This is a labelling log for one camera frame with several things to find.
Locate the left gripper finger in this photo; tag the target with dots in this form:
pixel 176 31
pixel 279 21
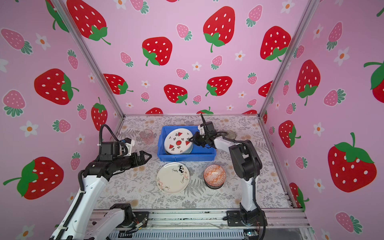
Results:
pixel 139 163
pixel 144 156

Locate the light green flower plate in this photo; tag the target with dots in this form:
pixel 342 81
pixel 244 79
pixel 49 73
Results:
pixel 185 150

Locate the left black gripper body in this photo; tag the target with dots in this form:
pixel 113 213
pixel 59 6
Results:
pixel 127 162

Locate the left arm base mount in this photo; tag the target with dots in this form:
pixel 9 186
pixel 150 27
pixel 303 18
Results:
pixel 131 220

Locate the blue plastic bin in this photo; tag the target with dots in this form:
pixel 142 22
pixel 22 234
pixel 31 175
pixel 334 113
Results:
pixel 198 154

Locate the orange patterned upturned bowl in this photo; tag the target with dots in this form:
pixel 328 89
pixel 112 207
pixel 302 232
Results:
pixel 214 176

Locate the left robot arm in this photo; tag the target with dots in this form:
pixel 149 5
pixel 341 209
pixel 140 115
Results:
pixel 92 180

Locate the green glass cup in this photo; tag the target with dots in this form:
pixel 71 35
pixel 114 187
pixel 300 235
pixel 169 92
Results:
pixel 231 135

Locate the white watermelon plate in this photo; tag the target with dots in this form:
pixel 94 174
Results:
pixel 176 139

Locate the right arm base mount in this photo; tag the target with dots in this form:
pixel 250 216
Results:
pixel 238 218

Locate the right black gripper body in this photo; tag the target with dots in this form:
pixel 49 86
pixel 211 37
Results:
pixel 201 139

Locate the pink glass cup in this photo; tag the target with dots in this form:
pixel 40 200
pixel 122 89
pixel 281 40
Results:
pixel 147 136

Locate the cream floral plate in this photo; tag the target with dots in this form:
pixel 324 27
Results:
pixel 173 178

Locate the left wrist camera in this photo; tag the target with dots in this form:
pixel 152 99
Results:
pixel 111 150

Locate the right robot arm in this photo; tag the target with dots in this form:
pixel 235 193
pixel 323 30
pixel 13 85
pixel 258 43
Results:
pixel 247 165

